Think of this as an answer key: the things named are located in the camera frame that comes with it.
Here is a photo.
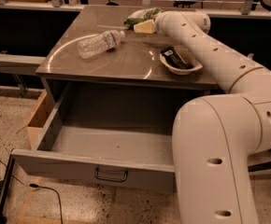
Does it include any black metal stand leg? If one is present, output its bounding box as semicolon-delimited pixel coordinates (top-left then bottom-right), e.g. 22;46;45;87
0;156;15;224

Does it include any open grey top drawer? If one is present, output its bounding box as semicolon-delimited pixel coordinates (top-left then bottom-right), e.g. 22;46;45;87
12;82;179;190

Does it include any clear plastic water bottle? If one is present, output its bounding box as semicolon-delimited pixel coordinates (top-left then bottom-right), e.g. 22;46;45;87
77;30;125;59

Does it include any grey side bench rail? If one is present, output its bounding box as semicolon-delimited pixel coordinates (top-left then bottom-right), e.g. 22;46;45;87
0;54;45;76

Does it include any black metal drawer handle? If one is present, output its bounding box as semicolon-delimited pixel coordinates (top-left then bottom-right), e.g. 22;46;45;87
94;168;128;183

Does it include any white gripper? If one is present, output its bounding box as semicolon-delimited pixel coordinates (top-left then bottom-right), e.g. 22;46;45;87
134;11;176;35

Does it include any grey metal drawer cabinet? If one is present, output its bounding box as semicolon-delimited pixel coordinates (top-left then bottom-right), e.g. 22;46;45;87
36;5;219;152

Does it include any green jalapeno chip bag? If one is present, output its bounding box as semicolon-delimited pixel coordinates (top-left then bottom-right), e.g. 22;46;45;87
123;7;164;29

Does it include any white paper bowl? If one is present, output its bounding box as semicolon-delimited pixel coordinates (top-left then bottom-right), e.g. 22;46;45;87
159;47;202;76

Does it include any black office chair base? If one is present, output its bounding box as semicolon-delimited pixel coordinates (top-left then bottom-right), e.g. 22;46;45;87
247;143;271;174

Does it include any black snack bar wrapper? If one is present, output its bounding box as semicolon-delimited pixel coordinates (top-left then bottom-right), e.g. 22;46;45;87
161;47;193;69

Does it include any brown cardboard box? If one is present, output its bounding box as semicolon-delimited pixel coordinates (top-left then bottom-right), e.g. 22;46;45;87
18;91;53;147

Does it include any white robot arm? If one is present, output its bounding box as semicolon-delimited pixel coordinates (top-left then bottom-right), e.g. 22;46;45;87
134;11;271;224

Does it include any black floor cable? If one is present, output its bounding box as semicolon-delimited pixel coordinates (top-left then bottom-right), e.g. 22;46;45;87
0;147;64;224

